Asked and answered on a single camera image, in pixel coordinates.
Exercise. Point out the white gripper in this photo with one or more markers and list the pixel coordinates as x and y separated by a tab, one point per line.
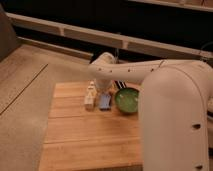
90	96

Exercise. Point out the blue sponge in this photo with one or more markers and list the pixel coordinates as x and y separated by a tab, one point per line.
105	100

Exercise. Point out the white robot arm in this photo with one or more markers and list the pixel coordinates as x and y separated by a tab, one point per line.
172	108

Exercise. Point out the green ceramic bowl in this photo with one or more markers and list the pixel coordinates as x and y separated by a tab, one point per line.
126	100

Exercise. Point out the black white striped object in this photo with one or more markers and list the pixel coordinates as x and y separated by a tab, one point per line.
120	84

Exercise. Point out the wooden cutting board table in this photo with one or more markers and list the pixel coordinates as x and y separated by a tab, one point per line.
81	140

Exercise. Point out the white shelf rail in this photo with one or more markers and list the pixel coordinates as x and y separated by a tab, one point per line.
107	39

